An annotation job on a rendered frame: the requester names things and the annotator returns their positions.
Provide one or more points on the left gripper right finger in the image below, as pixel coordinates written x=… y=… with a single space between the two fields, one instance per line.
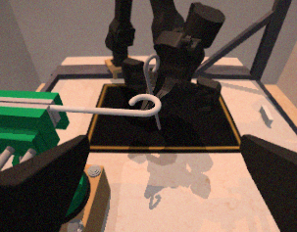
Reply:
x=274 y=171

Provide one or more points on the grey round bolt head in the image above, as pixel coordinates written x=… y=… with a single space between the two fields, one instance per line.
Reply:
x=94 y=170
x=76 y=225

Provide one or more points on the black rectangular mat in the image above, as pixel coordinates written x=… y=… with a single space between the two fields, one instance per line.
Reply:
x=183 y=130

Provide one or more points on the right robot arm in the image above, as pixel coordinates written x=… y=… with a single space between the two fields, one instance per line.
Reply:
x=172 y=44

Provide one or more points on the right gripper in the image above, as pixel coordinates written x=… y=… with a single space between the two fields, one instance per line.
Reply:
x=172 y=92

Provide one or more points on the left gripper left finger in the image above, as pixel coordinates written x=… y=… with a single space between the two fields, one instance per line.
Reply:
x=35 y=195

